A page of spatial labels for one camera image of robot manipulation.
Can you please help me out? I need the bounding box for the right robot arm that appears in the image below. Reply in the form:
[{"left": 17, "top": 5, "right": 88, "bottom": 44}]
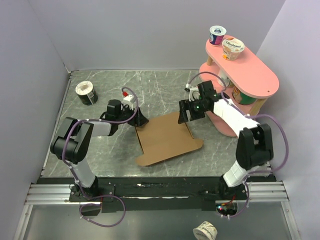
[{"left": 178, "top": 81, "right": 274, "bottom": 200}]

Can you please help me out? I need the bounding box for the black-label yogurt cup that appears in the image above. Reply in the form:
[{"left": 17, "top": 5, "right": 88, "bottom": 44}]
[{"left": 75, "top": 80, "right": 99, "bottom": 106}]

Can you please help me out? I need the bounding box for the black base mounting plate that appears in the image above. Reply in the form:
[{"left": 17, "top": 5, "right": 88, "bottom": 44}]
[{"left": 36, "top": 176, "right": 277, "bottom": 213}]

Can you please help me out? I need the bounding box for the aluminium rail frame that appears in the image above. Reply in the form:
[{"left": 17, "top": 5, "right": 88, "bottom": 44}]
[{"left": 14, "top": 182, "right": 301, "bottom": 240}]

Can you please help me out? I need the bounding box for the brown cardboard box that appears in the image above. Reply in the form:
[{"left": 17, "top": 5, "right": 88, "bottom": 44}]
[{"left": 135, "top": 111, "right": 204, "bottom": 167}]

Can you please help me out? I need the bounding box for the green cup middle shelf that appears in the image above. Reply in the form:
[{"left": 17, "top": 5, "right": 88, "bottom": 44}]
[{"left": 232, "top": 86, "right": 256, "bottom": 105}]

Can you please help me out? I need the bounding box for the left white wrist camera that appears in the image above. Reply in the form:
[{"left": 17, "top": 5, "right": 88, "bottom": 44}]
[{"left": 121, "top": 91, "right": 137, "bottom": 111}]

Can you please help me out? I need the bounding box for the orange Chobani yogurt cup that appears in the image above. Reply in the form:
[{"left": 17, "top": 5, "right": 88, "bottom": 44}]
[{"left": 222, "top": 37, "right": 246, "bottom": 61}]

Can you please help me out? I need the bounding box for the white cup middle shelf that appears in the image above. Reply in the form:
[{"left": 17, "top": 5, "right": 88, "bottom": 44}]
[{"left": 218, "top": 69, "right": 234, "bottom": 88}]

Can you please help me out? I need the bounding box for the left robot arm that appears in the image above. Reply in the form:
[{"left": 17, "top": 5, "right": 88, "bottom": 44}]
[{"left": 50, "top": 99, "right": 149, "bottom": 201}]

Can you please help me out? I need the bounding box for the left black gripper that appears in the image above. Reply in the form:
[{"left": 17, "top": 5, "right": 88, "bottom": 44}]
[{"left": 116, "top": 103, "right": 149, "bottom": 127}]

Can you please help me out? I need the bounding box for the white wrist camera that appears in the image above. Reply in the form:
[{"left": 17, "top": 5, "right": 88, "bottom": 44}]
[
  {"left": 184, "top": 83, "right": 200, "bottom": 102},
  {"left": 121, "top": 91, "right": 137, "bottom": 111}
]

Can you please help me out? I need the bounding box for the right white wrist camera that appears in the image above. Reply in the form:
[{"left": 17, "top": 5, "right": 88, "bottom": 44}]
[{"left": 184, "top": 83, "right": 200, "bottom": 102}]

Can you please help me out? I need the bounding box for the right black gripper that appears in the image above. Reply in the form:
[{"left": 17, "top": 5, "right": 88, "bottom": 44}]
[{"left": 177, "top": 98, "right": 210, "bottom": 124}]

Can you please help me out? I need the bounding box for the yogurt cup bottom edge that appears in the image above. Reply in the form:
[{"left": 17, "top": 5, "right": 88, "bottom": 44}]
[{"left": 193, "top": 221, "right": 218, "bottom": 240}]

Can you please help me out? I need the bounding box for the pink three-tier shelf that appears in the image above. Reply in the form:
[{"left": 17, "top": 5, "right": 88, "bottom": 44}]
[{"left": 198, "top": 34, "right": 280, "bottom": 138}]

